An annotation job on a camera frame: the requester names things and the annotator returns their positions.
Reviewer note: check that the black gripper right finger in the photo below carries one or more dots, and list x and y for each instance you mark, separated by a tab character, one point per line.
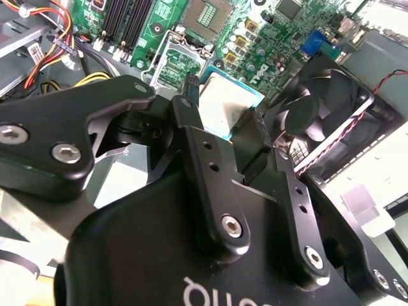
303	229

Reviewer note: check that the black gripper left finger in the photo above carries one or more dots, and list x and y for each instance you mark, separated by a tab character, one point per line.
48	127

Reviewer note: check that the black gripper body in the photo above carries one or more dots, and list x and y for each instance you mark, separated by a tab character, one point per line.
153	242

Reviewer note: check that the metal socket cover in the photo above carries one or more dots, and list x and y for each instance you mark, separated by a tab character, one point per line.
157	68

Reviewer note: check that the silver CPU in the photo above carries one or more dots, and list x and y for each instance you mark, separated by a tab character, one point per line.
223	95

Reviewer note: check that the metal locking lever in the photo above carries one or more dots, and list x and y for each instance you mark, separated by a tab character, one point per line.
191	43

